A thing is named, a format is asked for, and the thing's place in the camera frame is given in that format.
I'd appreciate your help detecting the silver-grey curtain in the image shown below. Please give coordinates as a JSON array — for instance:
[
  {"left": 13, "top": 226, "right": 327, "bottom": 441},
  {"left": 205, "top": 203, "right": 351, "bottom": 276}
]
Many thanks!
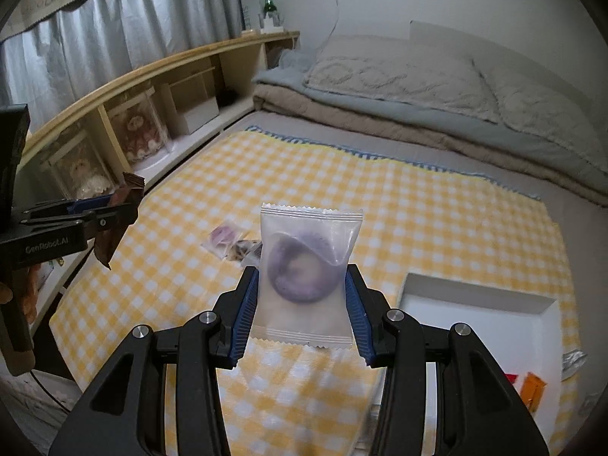
[{"left": 0, "top": 0, "right": 245, "bottom": 127}]

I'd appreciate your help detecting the orange snack packet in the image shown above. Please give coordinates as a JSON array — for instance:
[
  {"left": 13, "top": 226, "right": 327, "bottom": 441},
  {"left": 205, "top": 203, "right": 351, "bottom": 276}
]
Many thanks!
[{"left": 519, "top": 372, "right": 548, "bottom": 412}]

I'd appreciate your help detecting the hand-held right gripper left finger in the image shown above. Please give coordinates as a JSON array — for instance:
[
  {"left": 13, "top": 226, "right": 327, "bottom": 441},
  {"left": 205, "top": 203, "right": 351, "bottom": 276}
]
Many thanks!
[{"left": 47, "top": 266, "right": 260, "bottom": 456}]

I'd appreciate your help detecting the wooden bedside shelf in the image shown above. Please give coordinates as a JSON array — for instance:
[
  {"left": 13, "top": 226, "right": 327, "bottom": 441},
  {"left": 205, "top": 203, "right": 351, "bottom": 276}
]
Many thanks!
[{"left": 19, "top": 31, "right": 301, "bottom": 343}]

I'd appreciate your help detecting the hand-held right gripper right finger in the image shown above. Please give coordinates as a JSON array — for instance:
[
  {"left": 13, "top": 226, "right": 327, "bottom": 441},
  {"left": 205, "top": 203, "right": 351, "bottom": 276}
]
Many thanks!
[{"left": 346, "top": 263, "right": 554, "bottom": 456}]

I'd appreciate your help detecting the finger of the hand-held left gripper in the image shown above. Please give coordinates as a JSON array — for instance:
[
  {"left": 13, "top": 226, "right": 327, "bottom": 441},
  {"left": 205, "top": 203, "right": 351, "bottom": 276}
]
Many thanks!
[
  {"left": 21, "top": 202, "right": 138, "bottom": 248},
  {"left": 24, "top": 195, "right": 117, "bottom": 222}
]

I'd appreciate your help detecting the beige textured pillow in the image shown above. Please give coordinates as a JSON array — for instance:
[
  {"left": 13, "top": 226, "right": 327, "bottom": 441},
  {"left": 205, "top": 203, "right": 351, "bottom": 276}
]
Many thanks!
[
  {"left": 475, "top": 59, "right": 608, "bottom": 172},
  {"left": 303, "top": 35, "right": 502, "bottom": 124}
]

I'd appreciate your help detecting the yellow checked mat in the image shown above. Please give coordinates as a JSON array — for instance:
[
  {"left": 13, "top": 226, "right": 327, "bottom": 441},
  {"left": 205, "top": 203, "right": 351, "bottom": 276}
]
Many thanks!
[{"left": 49, "top": 126, "right": 583, "bottom": 456}]

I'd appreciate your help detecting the white storage box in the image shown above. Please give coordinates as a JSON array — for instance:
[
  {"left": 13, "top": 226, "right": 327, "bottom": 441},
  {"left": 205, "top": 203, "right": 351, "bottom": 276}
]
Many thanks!
[{"left": 178, "top": 95, "right": 220, "bottom": 135}]

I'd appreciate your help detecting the white shallow cardboard box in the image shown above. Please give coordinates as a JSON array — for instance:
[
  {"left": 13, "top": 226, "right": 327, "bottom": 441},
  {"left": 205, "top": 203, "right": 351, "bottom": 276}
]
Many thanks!
[{"left": 380, "top": 272, "right": 562, "bottom": 456}]

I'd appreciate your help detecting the brown snack packet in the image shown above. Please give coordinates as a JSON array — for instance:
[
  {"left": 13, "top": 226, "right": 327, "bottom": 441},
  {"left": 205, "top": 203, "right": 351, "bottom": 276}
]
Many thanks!
[{"left": 94, "top": 172, "right": 146, "bottom": 271}]

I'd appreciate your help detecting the white wall cable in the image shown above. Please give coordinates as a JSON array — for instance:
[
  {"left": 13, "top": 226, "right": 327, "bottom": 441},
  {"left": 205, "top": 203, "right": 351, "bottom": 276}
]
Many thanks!
[{"left": 325, "top": 0, "right": 343, "bottom": 39}]

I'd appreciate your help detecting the white teddy bear in wrap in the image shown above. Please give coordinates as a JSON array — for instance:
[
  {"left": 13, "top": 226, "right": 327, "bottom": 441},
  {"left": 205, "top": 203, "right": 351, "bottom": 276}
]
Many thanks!
[{"left": 40, "top": 133, "right": 115, "bottom": 200}]

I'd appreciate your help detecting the white upright board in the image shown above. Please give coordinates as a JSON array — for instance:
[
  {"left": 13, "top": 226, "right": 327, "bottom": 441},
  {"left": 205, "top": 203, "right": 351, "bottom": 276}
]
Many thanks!
[{"left": 239, "top": 0, "right": 261, "bottom": 32}]

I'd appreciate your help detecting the white bottle holder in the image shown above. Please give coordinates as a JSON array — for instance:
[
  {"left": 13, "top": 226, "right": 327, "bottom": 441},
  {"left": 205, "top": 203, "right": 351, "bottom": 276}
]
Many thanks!
[{"left": 258, "top": 12, "right": 286, "bottom": 34}]

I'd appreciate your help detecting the white headboard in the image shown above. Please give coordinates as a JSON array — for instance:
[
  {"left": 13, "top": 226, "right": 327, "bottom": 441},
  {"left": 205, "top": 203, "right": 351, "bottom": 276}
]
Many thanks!
[{"left": 409, "top": 20, "right": 599, "bottom": 81}]

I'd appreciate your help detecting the crumpled silver wrapper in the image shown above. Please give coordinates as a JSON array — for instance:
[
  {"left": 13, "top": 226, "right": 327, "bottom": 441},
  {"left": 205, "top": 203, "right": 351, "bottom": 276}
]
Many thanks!
[{"left": 560, "top": 349, "right": 588, "bottom": 382}]

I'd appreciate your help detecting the red teddy bear in wrap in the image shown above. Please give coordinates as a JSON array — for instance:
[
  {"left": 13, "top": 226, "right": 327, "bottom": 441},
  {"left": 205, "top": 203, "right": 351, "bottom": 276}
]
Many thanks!
[{"left": 107, "top": 92, "right": 171, "bottom": 165}]

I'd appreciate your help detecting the black snack packet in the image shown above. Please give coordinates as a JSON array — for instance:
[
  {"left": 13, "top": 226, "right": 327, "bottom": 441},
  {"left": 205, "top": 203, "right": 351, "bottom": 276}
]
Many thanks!
[{"left": 240, "top": 241, "right": 263, "bottom": 269}]

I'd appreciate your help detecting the clear packet purple ring pastry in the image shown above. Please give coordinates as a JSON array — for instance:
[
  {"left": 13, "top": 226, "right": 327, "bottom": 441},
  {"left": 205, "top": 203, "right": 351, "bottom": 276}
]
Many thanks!
[
  {"left": 202, "top": 221, "right": 243, "bottom": 261},
  {"left": 248, "top": 203, "right": 364, "bottom": 348}
]

